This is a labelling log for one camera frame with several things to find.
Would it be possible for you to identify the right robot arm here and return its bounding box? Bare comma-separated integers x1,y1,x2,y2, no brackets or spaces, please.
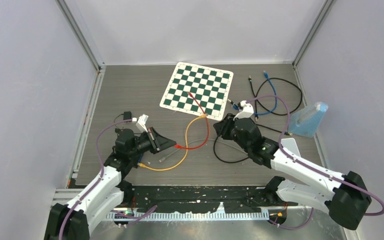
213,113,372,230

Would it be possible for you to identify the grey ethernet cable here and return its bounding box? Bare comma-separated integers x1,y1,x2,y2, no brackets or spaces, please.
158,138,249,163

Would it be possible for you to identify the black network switch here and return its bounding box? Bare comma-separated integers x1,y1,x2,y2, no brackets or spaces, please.
134,153,144,165

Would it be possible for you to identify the black power adapter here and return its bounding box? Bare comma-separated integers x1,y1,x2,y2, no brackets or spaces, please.
113,111,133,124

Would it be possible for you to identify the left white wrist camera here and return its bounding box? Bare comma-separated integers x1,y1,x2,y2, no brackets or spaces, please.
132,114,149,133

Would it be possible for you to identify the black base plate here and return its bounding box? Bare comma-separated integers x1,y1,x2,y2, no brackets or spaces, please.
122,185,286,214

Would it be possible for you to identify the yellow ethernet cable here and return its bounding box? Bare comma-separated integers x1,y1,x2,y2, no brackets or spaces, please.
137,113,209,172

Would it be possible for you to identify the black looped ethernet cable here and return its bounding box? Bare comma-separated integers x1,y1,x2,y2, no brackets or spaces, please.
254,77,304,117

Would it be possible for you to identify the long black ethernet cable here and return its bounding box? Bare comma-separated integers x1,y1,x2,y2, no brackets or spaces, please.
213,98,293,165

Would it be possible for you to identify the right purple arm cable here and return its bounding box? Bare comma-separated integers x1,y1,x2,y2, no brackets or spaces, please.
244,95,384,217

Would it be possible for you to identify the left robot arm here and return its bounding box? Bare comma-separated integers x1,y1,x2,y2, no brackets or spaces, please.
44,127,176,240

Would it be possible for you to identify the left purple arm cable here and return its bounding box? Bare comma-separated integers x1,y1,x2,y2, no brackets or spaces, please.
57,118,137,240

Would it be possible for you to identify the blue ethernet cable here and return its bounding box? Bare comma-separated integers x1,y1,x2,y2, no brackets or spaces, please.
231,70,279,117

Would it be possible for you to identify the short black ethernet cable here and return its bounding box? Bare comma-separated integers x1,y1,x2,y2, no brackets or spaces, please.
248,75,260,123

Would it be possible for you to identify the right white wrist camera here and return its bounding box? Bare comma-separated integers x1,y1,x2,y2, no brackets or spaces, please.
233,100,255,120

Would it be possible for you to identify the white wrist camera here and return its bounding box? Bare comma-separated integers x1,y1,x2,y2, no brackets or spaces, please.
132,114,149,133
233,100,255,120

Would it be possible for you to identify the red ethernet cable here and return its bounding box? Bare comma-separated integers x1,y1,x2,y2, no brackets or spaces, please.
173,91,211,151

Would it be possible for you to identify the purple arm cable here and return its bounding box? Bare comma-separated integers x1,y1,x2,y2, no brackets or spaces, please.
57,118,137,240
244,95,384,217

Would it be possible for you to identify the white router box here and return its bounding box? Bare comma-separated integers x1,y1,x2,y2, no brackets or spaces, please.
281,138,301,157

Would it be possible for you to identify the green white chessboard mat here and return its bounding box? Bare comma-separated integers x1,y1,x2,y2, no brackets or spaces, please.
159,62,234,121

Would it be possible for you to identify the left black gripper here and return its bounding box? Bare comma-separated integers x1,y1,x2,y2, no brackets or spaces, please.
128,127,176,159

